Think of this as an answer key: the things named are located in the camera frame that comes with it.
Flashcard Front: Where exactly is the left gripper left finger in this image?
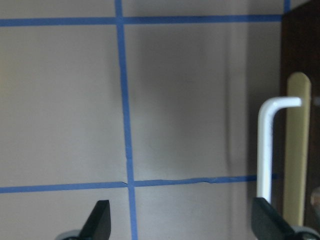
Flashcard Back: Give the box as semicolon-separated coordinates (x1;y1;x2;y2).
77;200;111;240

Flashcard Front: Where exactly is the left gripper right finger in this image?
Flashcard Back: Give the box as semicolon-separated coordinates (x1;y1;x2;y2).
251;197;295;240

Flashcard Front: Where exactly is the white drawer handle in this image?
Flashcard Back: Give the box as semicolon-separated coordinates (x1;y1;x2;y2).
256;96;302;203

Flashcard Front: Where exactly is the dark wooden drawer box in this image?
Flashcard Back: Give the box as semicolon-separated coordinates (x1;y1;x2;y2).
279;0;320;230

